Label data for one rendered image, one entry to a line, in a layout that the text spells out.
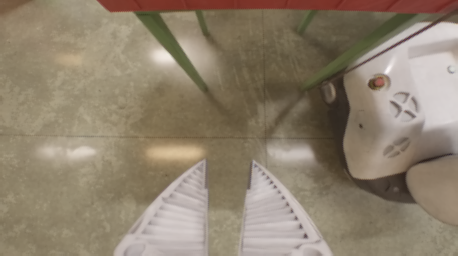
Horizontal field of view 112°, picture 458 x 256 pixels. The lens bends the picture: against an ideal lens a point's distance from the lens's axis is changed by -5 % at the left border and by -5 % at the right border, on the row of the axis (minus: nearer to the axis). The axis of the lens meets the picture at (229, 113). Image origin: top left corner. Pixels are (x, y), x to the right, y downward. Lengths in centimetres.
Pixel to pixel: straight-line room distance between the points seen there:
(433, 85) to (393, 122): 26
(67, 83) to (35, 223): 80
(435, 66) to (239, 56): 77
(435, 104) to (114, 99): 140
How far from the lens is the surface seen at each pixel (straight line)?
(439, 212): 89
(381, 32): 53
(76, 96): 128
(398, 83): 72
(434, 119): 88
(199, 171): 17
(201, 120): 89
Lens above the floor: 86
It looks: 83 degrees down
